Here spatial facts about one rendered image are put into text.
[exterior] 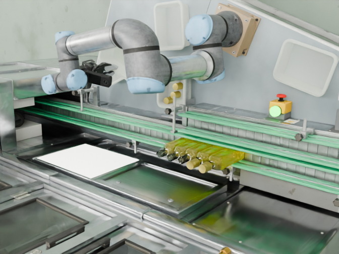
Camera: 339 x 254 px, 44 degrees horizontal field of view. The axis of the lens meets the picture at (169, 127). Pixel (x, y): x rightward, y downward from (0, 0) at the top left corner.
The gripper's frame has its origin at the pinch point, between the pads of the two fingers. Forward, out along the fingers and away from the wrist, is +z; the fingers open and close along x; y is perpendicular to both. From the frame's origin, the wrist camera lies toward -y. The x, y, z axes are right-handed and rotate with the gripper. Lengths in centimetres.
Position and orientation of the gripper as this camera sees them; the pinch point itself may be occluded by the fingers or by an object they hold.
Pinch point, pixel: (116, 69)
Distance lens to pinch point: 189.1
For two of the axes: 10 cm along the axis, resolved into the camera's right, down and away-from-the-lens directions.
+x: -1.8, 8.3, 5.3
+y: -7.3, -4.7, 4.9
